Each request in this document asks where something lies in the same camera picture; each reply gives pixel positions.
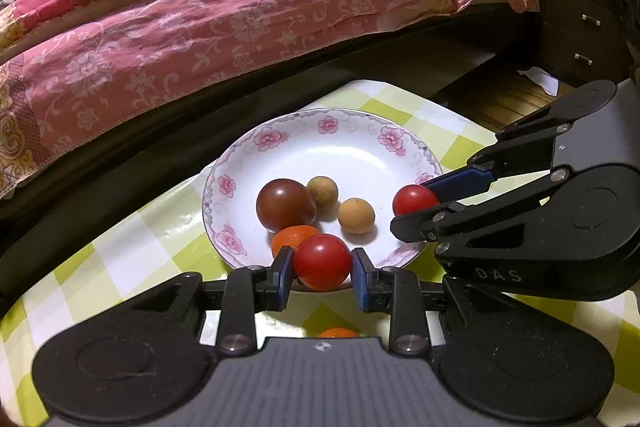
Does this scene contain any pink floral blanket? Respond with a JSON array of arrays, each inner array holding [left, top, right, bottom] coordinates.
[[0, 0, 541, 200]]

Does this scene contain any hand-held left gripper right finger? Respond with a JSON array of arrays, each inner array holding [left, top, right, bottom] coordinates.
[[350, 248, 516, 355]]

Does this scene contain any dark red tomato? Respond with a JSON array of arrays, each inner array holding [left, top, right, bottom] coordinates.
[[256, 178, 317, 232]]

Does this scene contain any white floral rim plate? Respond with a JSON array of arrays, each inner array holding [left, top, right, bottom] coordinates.
[[202, 108, 443, 291]]

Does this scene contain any green checked tablecloth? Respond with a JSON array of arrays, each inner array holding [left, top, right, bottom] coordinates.
[[0, 79, 640, 427]]

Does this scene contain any brown longan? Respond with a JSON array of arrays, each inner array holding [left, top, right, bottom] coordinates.
[[337, 198, 375, 235], [306, 176, 339, 209]]

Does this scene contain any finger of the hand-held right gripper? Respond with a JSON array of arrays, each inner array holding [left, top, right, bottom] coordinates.
[[420, 106, 572, 204], [390, 168, 577, 259]]

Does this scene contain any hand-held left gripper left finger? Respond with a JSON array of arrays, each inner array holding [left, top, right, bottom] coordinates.
[[117, 246, 296, 355]]

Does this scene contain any red cherry tomato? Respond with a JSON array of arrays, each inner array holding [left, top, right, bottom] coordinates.
[[392, 185, 440, 217], [292, 234, 352, 292]]

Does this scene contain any dark wooden nightstand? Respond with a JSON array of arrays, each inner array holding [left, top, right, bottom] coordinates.
[[537, 0, 632, 88]]

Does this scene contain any white paper scrap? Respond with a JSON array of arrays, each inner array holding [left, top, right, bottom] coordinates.
[[517, 67, 559, 96]]

